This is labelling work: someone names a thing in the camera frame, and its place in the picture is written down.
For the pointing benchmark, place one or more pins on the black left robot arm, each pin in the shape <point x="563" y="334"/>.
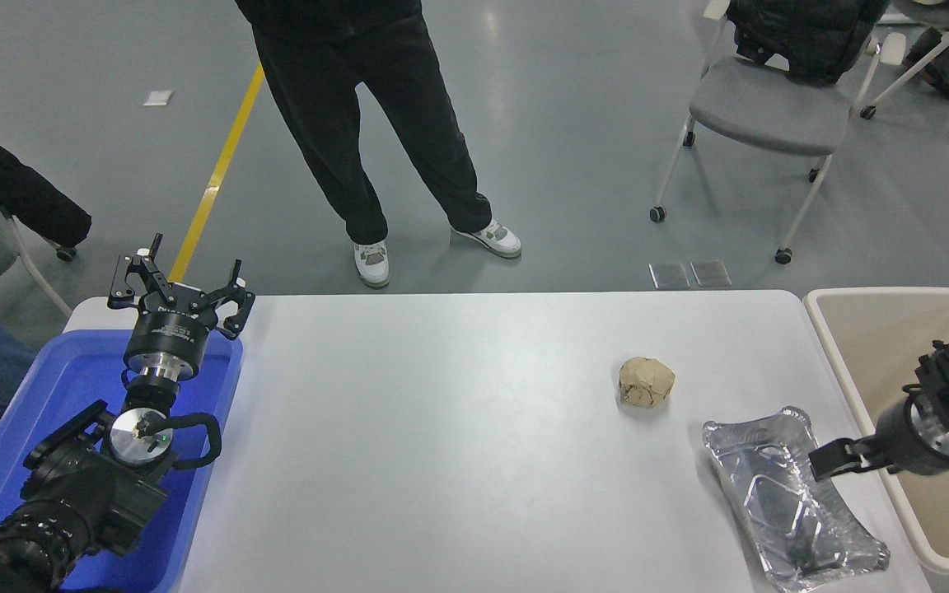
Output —
<point x="87" y="494"/>

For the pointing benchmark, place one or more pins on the silver foil tray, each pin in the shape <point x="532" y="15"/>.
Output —
<point x="771" y="502"/>

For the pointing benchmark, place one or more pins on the blue plastic tray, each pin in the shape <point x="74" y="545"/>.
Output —
<point x="63" y="371"/>

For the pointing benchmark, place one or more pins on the square metal floor plate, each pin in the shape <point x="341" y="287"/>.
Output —
<point x="669" y="275"/>
<point x="711" y="273"/>

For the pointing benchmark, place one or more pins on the black jacket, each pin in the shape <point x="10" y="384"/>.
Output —
<point x="804" y="33"/>

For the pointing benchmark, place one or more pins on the standing person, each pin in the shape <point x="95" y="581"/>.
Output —
<point x="343" y="99"/>

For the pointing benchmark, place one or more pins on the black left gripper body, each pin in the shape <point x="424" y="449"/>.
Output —
<point x="170" y="333"/>

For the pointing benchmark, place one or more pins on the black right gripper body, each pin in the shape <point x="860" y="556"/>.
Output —
<point x="899" y="441"/>

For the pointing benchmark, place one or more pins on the large pale plastic bin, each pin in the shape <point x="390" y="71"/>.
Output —
<point x="870" y="346"/>

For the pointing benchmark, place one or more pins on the crumpled tan paper ball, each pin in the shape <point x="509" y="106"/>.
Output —
<point x="646" y="383"/>

